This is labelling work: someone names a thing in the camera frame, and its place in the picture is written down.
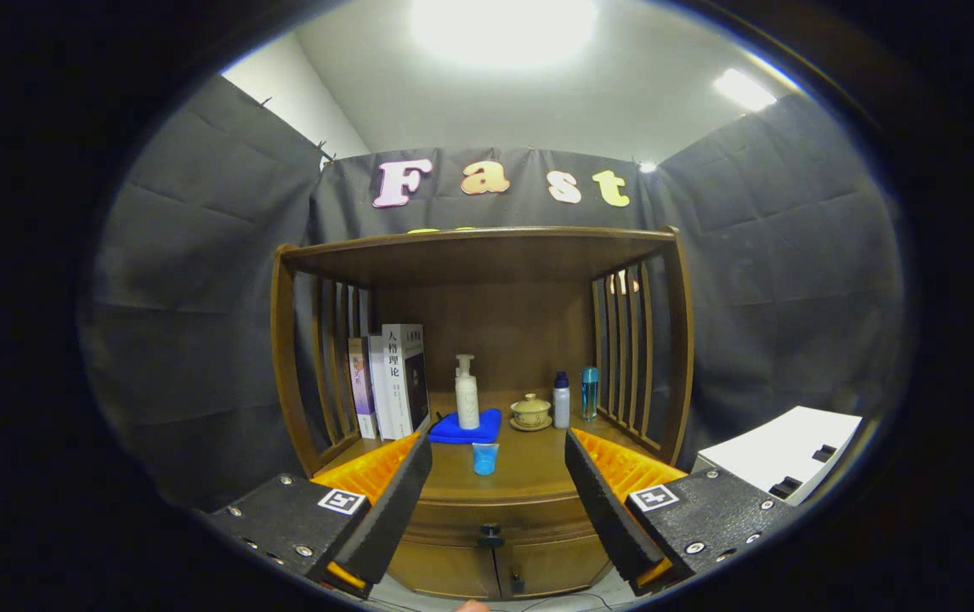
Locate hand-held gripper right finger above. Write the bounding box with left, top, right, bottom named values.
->
left=563, top=428, right=796, bottom=596

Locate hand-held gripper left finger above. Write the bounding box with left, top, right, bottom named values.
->
left=211, top=432, right=434, bottom=598

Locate wooden drawer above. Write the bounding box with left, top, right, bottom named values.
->
left=406, top=497, right=598, bottom=549

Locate wooden countertop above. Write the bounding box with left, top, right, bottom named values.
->
left=313, top=391, right=675, bottom=507

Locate white filing cabinet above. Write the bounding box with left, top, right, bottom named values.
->
left=691, top=405, right=864, bottom=507

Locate wooden cabinet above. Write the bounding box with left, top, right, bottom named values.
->
left=270, top=225, right=696, bottom=600

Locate blue folded cloth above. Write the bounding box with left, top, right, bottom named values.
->
left=428, top=409, right=503, bottom=445

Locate thin white book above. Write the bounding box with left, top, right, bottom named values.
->
left=368, top=334, right=393, bottom=441

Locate purple book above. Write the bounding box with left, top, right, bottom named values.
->
left=348, top=337, right=377, bottom=440

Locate beige lidded teacup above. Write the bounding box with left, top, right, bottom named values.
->
left=510, top=393, right=553, bottom=432

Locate white pump bottle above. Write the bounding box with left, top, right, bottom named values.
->
left=455, top=354, right=481, bottom=431

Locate rectangular ceiling light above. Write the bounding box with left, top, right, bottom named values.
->
left=712, top=68, right=779, bottom=111

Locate round ceiling light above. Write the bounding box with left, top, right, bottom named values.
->
left=411, top=0, right=598, bottom=69

